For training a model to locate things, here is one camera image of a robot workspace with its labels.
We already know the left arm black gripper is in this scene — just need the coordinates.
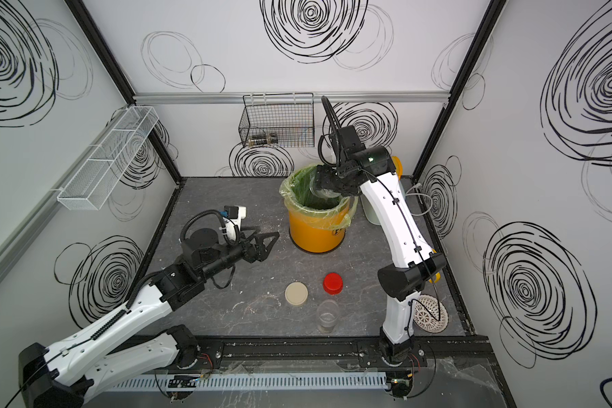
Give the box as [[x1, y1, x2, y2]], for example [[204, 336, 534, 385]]
[[200, 224, 279, 283]]

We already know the beige jar lid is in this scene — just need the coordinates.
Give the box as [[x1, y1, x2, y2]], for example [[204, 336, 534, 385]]
[[284, 282, 309, 306]]

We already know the red jar lid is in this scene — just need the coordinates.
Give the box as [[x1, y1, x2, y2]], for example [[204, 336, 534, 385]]
[[322, 272, 344, 295]]

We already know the clear jar with oatmeal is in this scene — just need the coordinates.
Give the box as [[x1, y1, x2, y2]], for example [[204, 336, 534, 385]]
[[316, 299, 340, 334]]

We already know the beige lidded oatmeal jar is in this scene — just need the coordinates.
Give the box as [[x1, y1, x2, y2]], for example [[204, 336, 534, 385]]
[[309, 169, 341, 200]]

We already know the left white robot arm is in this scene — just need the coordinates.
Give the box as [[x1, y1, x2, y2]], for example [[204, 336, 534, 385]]
[[17, 229, 280, 407]]

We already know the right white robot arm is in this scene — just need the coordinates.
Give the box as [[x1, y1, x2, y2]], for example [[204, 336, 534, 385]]
[[311, 126, 446, 366]]

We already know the right yellow toast slice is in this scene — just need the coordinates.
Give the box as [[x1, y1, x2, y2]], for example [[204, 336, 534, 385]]
[[392, 156, 404, 179]]

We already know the mint green toaster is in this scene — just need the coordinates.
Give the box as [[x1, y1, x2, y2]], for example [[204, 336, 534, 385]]
[[360, 195, 381, 226]]

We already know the green plastic bin liner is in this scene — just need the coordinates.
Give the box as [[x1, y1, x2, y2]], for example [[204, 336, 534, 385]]
[[279, 164, 358, 231]]

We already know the orange trash bin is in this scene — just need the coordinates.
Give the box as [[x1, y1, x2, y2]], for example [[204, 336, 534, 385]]
[[288, 208, 349, 254]]

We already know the dark item in basket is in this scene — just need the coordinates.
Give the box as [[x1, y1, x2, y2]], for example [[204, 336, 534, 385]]
[[246, 132, 279, 148]]

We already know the yellow mug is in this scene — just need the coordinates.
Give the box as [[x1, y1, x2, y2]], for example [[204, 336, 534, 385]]
[[428, 272, 441, 283]]

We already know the patterned white bowl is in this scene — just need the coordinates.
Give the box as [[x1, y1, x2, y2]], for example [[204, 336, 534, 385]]
[[412, 294, 450, 334]]

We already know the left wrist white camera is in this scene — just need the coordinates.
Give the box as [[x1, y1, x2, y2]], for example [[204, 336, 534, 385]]
[[221, 206, 247, 241]]

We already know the white toaster power cable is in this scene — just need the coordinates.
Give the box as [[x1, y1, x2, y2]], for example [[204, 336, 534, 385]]
[[402, 182, 435, 218]]

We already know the black wire wall basket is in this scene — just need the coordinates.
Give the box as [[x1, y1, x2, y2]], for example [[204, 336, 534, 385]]
[[238, 93, 315, 148]]

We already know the white slotted cable duct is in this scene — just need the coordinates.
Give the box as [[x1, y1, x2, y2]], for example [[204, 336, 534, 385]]
[[110, 372, 389, 394]]

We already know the white wire wall shelf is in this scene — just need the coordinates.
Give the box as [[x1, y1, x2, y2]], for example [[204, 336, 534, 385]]
[[57, 105, 159, 211]]

